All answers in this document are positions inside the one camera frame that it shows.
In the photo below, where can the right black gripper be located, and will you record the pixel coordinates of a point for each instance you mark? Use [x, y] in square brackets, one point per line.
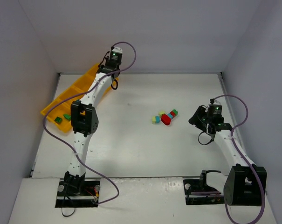
[197, 118]

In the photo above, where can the dark green lego brick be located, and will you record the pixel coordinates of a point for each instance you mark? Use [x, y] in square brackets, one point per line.
[67, 116]

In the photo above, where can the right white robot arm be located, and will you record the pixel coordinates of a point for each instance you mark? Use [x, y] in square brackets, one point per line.
[246, 182]

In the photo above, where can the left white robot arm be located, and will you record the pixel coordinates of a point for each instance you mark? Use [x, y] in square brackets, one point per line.
[84, 119]

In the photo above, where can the red and green brick stack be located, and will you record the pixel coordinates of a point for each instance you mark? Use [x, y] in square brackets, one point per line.
[174, 113]

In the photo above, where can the large red rounded lego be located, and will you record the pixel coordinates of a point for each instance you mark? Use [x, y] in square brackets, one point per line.
[166, 120]

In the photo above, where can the light green lego brick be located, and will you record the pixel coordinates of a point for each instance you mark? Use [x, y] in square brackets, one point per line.
[161, 113]

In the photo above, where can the green lego in bin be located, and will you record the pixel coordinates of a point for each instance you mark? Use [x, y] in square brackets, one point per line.
[58, 120]

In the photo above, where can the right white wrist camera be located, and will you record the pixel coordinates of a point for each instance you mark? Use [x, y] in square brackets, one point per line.
[214, 101]

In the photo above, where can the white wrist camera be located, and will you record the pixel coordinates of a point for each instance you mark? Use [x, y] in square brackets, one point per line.
[116, 50]
[214, 101]

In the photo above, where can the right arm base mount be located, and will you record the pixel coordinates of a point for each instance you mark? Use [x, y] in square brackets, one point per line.
[206, 189]

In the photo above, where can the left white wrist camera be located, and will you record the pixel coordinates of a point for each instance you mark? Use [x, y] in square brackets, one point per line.
[116, 50]

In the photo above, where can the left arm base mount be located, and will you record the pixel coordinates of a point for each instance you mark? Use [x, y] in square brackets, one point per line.
[88, 197]

